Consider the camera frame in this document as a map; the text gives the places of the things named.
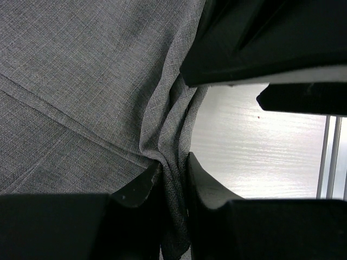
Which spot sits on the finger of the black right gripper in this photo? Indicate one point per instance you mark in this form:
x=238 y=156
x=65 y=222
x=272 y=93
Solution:
x=324 y=98
x=269 y=41

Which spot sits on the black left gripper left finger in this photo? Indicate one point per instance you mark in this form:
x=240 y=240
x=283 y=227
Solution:
x=122 y=225

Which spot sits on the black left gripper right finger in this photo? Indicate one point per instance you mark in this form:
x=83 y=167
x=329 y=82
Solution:
x=223 y=225

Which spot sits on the grey cloth napkin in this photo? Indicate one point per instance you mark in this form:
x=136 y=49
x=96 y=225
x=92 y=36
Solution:
x=91 y=95

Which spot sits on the aluminium mounting rail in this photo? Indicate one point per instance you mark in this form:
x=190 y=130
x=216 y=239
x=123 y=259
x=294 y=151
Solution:
x=332 y=172

